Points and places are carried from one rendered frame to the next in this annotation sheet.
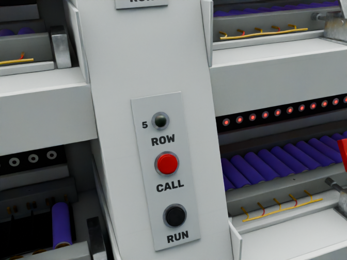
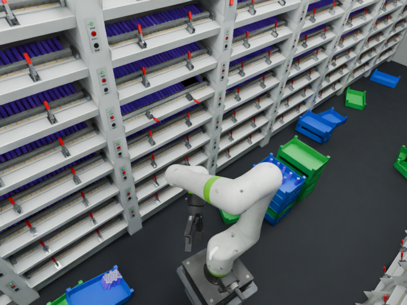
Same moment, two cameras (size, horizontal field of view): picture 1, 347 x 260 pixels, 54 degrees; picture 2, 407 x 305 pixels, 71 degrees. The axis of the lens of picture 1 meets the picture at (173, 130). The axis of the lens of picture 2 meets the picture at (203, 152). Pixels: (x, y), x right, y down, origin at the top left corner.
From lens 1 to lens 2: 1.49 m
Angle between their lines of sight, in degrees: 45
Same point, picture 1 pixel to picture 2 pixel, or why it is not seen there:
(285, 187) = (231, 69)
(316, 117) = not seen: hidden behind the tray
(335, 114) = not seen: hidden behind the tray
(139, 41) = (223, 54)
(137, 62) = (223, 57)
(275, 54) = (237, 52)
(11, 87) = (209, 62)
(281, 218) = (231, 75)
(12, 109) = (209, 65)
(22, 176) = not seen: hidden behind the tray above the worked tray
